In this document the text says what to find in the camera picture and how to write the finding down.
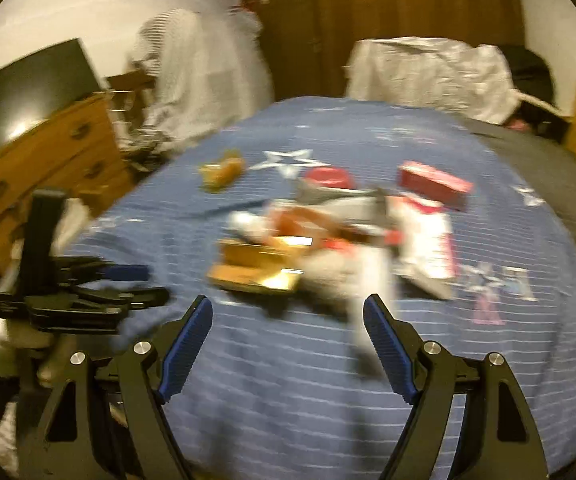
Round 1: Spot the white plastic sheet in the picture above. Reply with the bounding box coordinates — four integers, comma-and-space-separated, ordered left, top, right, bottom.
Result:
343, 36, 519, 126

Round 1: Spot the black cloth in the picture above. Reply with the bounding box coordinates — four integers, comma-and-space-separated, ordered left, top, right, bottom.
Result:
498, 45, 556, 111

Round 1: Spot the torn white red carton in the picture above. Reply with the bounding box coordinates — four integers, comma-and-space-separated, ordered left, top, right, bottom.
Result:
388, 195, 459, 301

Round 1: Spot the white tissue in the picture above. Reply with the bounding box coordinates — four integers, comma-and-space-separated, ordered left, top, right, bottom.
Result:
298, 240, 403, 376

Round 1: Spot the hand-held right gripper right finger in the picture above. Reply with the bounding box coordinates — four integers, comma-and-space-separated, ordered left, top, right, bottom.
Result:
362, 294, 551, 480

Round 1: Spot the gold foil box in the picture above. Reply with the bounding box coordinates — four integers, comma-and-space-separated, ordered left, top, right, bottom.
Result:
205, 235, 313, 293

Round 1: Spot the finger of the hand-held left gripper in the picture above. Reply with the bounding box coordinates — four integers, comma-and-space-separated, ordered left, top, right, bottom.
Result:
68, 284, 171, 311
55, 257, 149, 283

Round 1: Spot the red apple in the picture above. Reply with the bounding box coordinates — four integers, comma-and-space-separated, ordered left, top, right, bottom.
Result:
302, 165, 353, 193

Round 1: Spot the striped white cloth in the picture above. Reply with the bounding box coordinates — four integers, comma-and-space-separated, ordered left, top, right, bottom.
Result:
128, 8, 273, 146

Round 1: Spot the black flat screen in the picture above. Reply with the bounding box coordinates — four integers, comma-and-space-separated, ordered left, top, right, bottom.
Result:
0, 37, 106, 176

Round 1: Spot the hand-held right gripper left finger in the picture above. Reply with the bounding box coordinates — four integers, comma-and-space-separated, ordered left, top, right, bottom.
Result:
18, 294, 215, 480

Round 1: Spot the wooden dresser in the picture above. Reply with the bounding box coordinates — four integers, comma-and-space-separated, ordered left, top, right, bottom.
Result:
0, 92, 133, 271

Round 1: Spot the grey blanket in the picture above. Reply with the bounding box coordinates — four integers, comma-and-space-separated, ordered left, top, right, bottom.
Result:
468, 115, 576, 281

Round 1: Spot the dark wooden wardrobe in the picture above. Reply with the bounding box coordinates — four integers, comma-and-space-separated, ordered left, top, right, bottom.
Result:
238, 0, 526, 106

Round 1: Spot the long red box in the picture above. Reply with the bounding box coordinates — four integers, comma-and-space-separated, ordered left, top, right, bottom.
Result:
397, 160, 474, 211

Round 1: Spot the orange snack packet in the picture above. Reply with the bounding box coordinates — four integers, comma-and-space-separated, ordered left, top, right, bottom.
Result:
197, 149, 246, 195

